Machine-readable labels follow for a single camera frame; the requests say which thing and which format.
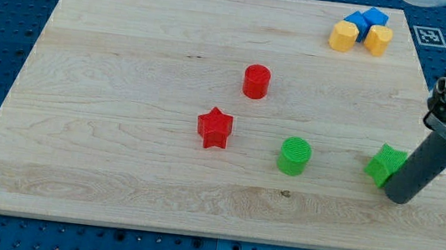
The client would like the right yellow block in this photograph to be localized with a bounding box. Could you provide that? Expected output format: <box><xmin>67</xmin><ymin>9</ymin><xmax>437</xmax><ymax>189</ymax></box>
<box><xmin>363</xmin><ymin>25</ymin><xmax>393</xmax><ymax>57</ymax></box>

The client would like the blue cube block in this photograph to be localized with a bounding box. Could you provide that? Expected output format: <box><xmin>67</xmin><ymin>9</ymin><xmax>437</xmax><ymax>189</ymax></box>
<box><xmin>362</xmin><ymin>8</ymin><xmax>388</xmax><ymax>27</ymax></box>
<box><xmin>344</xmin><ymin>11</ymin><xmax>370</xmax><ymax>42</ymax></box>

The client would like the right blue cube block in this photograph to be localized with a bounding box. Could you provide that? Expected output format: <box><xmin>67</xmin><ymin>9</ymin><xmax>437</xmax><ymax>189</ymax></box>
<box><xmin>362</xmin><ymin>8</ymin><xmax>388</xmax><ymax>27</ymax></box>

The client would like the left blue cube block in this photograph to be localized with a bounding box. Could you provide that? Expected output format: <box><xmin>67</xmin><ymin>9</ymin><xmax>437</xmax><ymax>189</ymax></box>
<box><xmin>344</xmin><ymin>11</ymin><xmax>370</xmax><ymax>42</ymax></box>

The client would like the white fiducial marker tag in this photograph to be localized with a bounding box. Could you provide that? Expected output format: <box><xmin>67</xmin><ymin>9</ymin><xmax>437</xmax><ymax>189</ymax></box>
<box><xmin>413</xmin><ymin>25</ymin><xmax>446</xmax><ymax>48</ymax></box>

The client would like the red star block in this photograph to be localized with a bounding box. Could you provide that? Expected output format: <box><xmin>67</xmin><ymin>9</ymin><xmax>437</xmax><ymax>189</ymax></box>
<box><xmin>197</xmin><ymin>106</ymin><xmax>233</xmax><ymax>149</ymax></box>

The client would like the wooden board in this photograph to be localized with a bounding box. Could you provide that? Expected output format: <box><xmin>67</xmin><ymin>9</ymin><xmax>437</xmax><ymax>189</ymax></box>
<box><xmin>0</xmin><ymin>0</ymin><xmax>446</xmax><ymax>250</ymax></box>

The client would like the red cylinder block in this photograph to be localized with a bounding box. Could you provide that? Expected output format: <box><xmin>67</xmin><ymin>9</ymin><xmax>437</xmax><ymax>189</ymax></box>
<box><xmin>242</xmin><ymin>64</ymin><xmax>271</xmax><ymax>99</ymax></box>

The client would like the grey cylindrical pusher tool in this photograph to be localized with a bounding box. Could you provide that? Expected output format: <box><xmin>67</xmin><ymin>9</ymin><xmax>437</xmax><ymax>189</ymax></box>
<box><xmin>384</xmin><ymin>131</ymin><xmax>446</xmax><ymax>204</ymax></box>

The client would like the green cylinder block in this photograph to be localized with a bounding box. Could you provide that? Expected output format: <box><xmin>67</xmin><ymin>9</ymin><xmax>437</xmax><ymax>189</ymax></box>
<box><xmin>277</xmin><ymin>136</ymin><xmax>312</xmax><ymax>176</ymax></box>

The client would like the left yellow hexagon block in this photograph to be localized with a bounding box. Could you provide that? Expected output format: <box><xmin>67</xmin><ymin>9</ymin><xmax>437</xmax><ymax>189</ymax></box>
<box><xmin>328</xmin><ymin>20</ymin><xmax>359</xmax><ymax>52</ymax></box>

